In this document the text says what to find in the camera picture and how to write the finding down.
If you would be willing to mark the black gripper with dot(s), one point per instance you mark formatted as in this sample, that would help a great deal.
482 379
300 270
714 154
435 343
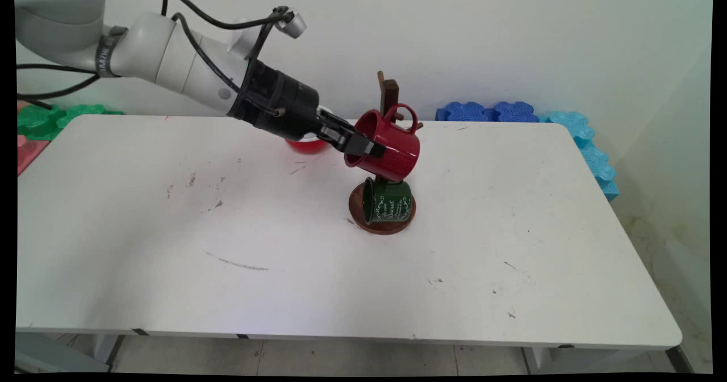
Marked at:
284 104

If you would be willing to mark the red enamel mug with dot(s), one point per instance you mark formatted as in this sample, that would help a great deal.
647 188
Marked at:
395 152

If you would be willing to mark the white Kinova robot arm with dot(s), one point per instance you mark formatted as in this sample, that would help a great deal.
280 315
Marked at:
164 53

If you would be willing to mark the red bowl white inside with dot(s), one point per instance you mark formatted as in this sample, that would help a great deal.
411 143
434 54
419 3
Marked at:
306 145

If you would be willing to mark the dark wooden mug tree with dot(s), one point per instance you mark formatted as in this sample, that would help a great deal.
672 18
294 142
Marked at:
389 89

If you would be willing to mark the green enamel mug white print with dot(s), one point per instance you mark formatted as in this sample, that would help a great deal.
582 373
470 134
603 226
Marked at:
389 203

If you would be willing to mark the dark blue foam mat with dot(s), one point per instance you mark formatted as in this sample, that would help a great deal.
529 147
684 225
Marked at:
463 112
514 112

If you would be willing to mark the cyan foam mat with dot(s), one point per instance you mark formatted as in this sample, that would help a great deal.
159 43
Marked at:
571 124

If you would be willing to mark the light blue foam mat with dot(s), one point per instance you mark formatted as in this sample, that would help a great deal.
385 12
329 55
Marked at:
599 169

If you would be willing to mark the green foam mat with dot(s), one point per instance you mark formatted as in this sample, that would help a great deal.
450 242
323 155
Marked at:
42 120

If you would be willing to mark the thin black rod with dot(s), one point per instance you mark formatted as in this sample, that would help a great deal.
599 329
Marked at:
34 103

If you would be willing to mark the pink foam mat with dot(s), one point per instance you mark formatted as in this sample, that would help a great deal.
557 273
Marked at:
28 154

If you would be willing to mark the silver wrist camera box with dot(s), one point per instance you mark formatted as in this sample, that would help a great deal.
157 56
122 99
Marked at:
292 23

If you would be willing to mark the grey table leg frame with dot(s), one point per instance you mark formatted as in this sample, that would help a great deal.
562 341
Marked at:
51 353

